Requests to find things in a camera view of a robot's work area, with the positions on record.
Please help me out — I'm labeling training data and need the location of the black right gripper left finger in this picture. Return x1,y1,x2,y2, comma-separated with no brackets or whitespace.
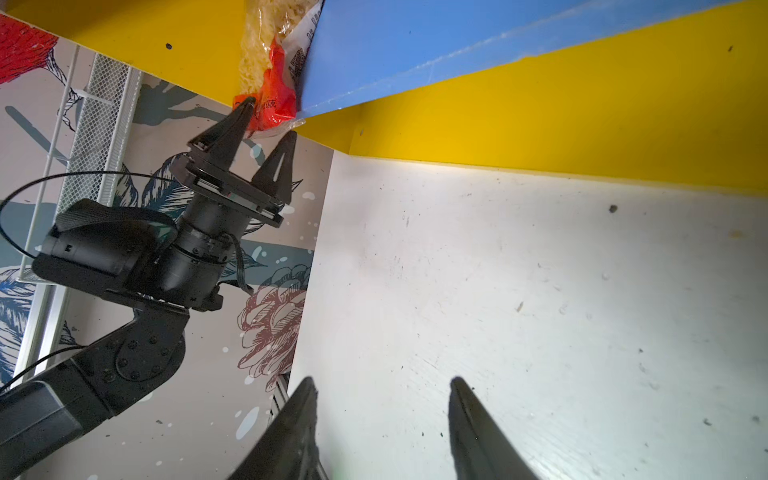
229,377,321,480

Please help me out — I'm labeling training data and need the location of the yellow pink blue shelf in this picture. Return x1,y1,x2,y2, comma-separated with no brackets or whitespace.
0,0,768,196

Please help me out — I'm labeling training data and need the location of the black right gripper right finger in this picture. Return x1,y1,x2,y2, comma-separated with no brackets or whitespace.
448,377,538,479

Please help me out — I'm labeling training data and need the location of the white wire basket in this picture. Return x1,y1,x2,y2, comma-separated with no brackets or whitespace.
11,54,142,385

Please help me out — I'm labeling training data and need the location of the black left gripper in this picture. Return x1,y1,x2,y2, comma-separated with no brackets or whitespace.
143,97,298,300

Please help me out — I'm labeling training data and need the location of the red macaroni bag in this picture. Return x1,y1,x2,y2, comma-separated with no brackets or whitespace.
233,0,323,136

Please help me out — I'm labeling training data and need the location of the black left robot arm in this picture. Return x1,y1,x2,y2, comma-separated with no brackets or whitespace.
1,98,297,479

